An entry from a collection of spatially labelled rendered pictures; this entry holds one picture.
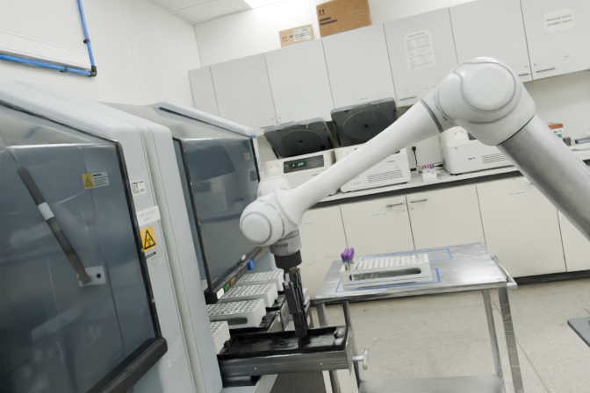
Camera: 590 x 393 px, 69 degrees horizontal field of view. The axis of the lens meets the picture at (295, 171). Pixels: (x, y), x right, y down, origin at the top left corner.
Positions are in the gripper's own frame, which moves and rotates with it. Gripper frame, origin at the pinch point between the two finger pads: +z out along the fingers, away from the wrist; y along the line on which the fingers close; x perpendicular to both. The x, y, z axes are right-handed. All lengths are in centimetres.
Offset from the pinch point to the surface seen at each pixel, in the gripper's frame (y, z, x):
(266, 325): -6.2, 2.6, -12.4
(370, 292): -23.2, 2.4, 18.6
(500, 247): -224, 54, 99
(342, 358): 11.3, 5.6, 12.2
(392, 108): -250, -65, 39
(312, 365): 11.3, 6.9, 4.0
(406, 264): -28.4, -3.8, 31.0
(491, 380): -60, 57, 55
